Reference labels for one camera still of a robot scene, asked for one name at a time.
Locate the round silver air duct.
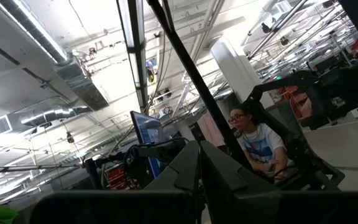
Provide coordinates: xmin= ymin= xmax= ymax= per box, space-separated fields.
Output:
xmin=19 ymin=104 xmax=91 ymax=128

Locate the computer monitor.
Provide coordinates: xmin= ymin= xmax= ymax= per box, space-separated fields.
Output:
xmin=129 ymin=110 xmax=169 ymax=179

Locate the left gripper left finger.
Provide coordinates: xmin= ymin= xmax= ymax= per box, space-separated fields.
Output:
xmin=29 ymin=139 xmax=200 ymax=224

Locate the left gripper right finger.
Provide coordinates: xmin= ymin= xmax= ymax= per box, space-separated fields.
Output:
xmin=200 ymin=139 xmax=358 ymax=224

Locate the rectangular metal air duct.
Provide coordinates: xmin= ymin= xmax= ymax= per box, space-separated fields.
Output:
xmin=53 ymin=51 xmax=111 ymax=112

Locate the overhead light bar frame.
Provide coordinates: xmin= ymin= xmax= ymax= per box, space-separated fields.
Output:
xmin=116 ymin=0 xmax=150 ymax=113

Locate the person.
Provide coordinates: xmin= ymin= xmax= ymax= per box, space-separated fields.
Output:
xmin=227 ymin=105 xmax=289 ymax=184

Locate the black cabled background equipment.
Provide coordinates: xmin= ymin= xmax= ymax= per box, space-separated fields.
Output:
xmin=84 ymin=138 xmax=188 ymax=190

